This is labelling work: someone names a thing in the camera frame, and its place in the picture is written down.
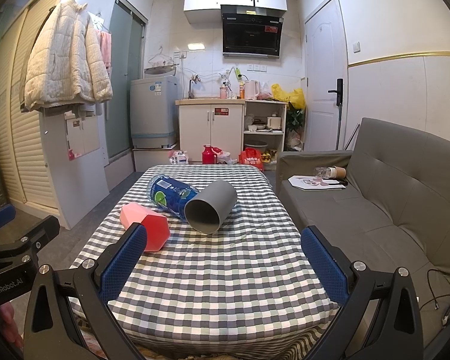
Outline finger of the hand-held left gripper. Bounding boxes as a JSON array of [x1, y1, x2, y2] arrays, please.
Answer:
[[0, 215, 61, 267], [0, 204, 16, 234]]

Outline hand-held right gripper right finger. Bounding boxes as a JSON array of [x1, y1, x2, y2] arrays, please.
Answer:
[[301, 226, 422, 360]]

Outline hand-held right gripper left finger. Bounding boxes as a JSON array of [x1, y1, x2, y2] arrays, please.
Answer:
[[23, 222, 148, 360]]

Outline grey cup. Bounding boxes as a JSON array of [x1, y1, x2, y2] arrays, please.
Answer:
[[184, 180, 238, 235]]

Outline pink hexagonal cup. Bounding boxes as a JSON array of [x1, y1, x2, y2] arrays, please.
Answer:
[[120, 202, 171, 252]]

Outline person's left hand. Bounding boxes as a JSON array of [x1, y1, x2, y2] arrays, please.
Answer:
[[0, 302, 24, 350]]

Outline grey sofa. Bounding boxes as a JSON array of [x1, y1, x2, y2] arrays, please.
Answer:
[[277, 117, 450, 347]]

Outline white leaning board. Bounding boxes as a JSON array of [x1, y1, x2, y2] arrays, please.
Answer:
[[39, 109, 110, 229]]

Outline louvred wardrobe doors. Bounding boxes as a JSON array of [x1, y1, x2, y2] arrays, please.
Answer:
[[0, 0, 74, 211]]

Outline white printed paper sheet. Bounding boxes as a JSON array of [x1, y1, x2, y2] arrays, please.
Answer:
[[288, 174, 346, 191]]

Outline blue plastic bottle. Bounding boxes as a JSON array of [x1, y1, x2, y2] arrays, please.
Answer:
[[147, 174, 200, 220]]

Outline checkered tablecloth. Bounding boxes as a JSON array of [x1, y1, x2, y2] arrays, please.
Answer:
[[69, 164, 340, 359]]

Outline white washing machine platform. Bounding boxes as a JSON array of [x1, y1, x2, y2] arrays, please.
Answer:
[[132, 144, 180, 173]]

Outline white printed packet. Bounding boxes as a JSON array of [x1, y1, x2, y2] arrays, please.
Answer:
[[168, 150, 189, 166]]

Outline red plastic bag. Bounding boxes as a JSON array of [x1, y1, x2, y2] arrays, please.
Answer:
[[239, 148, 265, 171]]

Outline white open shelf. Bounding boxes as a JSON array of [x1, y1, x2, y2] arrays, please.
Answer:
[[243, 100, 288, 162]]

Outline red thermos jug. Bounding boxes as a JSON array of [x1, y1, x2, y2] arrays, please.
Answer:
[[202, 145, 224, 164]]

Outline green plant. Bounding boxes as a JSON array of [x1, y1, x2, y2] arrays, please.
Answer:
[[287, 101, 306, 133]]

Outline grey washing machine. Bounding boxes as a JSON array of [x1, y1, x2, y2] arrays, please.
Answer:
[[130, 68, 180, 149]]

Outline white sink cabinet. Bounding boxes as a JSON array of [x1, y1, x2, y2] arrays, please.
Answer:
[[175, 98, 245, 166]]

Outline frosted glass sliding door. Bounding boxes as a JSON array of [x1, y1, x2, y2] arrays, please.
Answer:
[[104, 0, 149, 158]]

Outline yellow plastic bag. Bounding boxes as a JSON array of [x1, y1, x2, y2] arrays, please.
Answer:
[[272, 83, 306, 109]]

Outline white padded jacket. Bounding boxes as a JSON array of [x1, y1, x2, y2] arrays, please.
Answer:
[[22, 0, 113, 112]]

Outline white electric kettle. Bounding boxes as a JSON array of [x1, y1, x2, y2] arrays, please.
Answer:
[[244, 79, 260, 101]]

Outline pink towel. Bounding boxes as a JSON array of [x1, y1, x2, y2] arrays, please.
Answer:
[[98, 32, 112, 70]]

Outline white door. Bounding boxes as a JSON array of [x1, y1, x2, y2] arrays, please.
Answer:
[[304, 0, 349, 151]]

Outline black range hood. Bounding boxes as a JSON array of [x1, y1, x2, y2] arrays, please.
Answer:
[[220, 4, 285, 58]]

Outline black cable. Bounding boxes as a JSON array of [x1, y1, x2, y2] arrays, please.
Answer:
[[420, 268, 450, 327]]

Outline black door lock handle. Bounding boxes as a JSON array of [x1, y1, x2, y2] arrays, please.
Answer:
[[328, 79, 344, 106]]

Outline wire clothes hanger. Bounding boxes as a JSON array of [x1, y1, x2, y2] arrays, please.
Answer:
[[149, 47, 175, 67]]

